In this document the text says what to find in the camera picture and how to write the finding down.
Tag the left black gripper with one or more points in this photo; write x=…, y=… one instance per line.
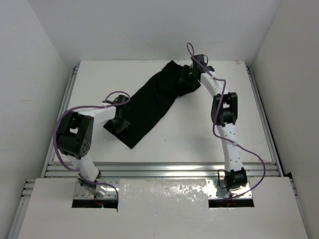
x=120, y=119

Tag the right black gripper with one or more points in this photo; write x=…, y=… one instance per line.
x=185, y=76

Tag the black t shirt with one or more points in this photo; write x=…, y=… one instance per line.
x=150, y=103

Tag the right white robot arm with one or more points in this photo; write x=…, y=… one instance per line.
x=224, y=114

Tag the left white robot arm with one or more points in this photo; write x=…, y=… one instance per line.
x=72, y=138

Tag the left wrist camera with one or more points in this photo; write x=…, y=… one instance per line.
x=118, y=101

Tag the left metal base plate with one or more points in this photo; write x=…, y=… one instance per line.
x=85, y=191

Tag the metal base plate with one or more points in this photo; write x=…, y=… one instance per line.
x=85, y=191
x=215, y=192

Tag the aluminium rail frame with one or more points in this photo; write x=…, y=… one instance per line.
x=182, y=145

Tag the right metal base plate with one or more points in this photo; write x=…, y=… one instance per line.
x=215, y=192

